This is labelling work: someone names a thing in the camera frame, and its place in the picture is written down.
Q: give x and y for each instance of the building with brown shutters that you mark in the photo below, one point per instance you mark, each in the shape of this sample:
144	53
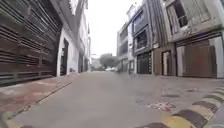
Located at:
26	40

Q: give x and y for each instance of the tree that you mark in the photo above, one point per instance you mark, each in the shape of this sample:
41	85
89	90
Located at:
108	60

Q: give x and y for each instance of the dark building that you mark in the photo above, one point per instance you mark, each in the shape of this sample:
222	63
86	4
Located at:
143	40

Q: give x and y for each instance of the grey asphalt road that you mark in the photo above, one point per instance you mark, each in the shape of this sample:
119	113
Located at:
100	100

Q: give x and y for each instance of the white building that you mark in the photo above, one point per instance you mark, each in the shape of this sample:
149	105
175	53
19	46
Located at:
72	50

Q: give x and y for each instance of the yellow and black speed bump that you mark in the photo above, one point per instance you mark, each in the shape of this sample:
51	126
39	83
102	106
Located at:
186	117

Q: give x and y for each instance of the grey building with brown gate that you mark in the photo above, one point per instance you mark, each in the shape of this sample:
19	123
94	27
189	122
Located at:
200	56

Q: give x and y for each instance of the reddish paved strip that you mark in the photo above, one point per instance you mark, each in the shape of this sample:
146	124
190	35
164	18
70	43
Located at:
23	95

